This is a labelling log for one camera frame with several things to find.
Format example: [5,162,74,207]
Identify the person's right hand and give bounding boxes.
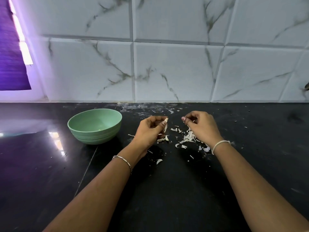
[181,111,225,150]

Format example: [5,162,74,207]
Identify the person's left hand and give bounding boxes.
[131,115,169,156]

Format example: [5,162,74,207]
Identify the mint green bowl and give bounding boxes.
[67,109,123,145]

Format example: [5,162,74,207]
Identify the person's left forearm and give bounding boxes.
[42,152,143,232]

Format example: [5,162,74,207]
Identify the person's right forearm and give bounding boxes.
[213,143,309,232]

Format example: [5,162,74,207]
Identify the pile of white garlic peels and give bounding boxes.
[170,124,212,160]

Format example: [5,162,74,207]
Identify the purple cloth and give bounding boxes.
[0,0,32,91]

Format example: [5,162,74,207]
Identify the bright window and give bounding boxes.
[8,0,34,66]

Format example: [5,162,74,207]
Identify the silver right wrist bracelet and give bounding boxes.
[211,140,232,156]

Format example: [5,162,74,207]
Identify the silver wrist bracelet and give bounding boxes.
[211,140,232,156]
[112,155,133,175]

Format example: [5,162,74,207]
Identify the silver left wrist bracelet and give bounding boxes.
[112,155,133,175]

